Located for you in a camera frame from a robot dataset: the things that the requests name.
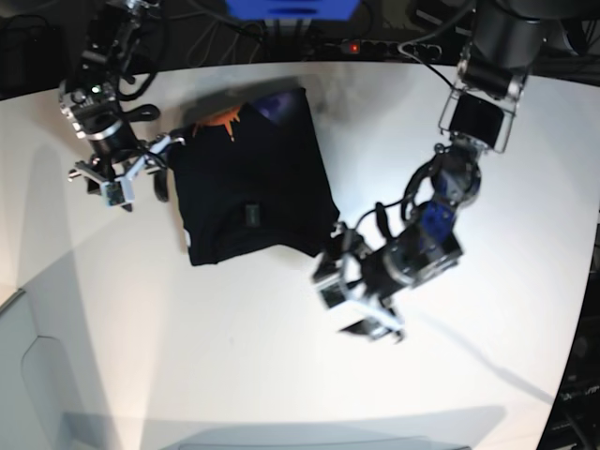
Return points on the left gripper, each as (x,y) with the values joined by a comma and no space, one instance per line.
(369,312)

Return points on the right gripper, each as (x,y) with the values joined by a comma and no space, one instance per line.
(126,157)

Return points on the black T-shirt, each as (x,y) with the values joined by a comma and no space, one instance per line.
(252,177)

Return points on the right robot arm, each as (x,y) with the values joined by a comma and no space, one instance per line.
(91,100)

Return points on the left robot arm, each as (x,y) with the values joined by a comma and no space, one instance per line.
(491,74)

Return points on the blue box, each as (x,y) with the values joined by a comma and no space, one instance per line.
(329,10)

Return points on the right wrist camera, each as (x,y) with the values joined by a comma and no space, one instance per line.
(117,193)

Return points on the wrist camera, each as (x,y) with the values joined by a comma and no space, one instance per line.
(330,289)
(117,193)

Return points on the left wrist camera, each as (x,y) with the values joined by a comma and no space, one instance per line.
(330,289)

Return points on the white power strip red switch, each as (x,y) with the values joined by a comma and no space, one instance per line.
(375,50)

